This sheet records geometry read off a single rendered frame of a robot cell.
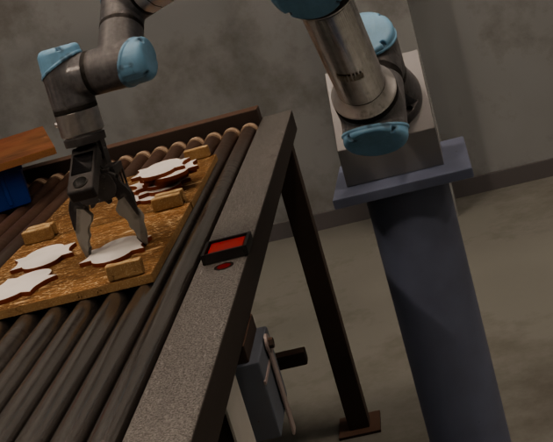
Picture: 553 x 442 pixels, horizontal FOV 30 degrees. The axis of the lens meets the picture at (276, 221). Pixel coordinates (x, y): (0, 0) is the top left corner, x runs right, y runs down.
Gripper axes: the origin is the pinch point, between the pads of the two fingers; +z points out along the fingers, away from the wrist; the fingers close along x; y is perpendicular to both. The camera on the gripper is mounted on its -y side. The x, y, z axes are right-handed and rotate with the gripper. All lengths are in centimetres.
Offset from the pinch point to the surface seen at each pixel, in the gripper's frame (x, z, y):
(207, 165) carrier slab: -9, -2, 55
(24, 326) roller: 10.9, 4.0, -21.4
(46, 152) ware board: 32, -13, 71
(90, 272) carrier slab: 2.8, 1.2, -7.8
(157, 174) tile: -2.5, -6.0, 33.6
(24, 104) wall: 119, -15, 311
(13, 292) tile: 15.0, 0.6, -11.6
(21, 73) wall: 115, -29, 310
